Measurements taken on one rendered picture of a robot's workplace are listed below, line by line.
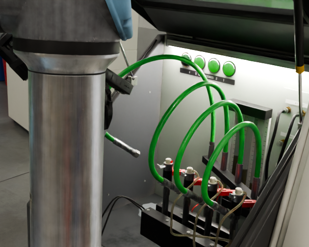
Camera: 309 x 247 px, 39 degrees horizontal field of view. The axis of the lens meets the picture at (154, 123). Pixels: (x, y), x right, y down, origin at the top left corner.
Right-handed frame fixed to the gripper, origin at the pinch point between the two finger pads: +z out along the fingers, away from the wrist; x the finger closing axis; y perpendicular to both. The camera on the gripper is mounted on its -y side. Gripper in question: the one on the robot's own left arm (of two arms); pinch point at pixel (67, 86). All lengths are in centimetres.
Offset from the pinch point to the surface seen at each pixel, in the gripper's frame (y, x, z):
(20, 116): 58, -370, -6
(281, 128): -37, 3, 51
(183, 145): -9.9, 24.2, 27.3
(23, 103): 45, -358, -13
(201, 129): -23, -23, 42
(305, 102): -45, 10, 47
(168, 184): -1.3, 12.7, 35.5
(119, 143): 0.7, -2.1, 21.6
